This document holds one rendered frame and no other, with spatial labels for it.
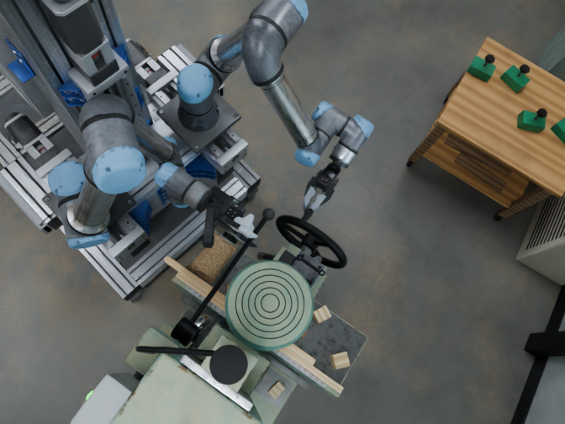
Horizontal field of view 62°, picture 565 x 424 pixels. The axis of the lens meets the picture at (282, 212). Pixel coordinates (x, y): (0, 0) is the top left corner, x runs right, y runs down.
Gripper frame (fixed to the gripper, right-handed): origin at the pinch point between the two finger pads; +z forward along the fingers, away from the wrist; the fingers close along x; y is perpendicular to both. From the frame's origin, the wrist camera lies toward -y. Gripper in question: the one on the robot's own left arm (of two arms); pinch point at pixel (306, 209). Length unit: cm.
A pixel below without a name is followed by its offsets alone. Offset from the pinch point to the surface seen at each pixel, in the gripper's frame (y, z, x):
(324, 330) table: -16.0, 25.5, -26.1
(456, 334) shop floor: 87, 27, -96
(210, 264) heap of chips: -20.8, 27.2, 14.5
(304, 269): -19.4, 11.7, -10.4
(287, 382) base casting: -17, 47, -26
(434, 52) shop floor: 159, -96, -5
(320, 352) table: -19.1, 30.7, -28.8
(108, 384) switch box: -85, 29, 9
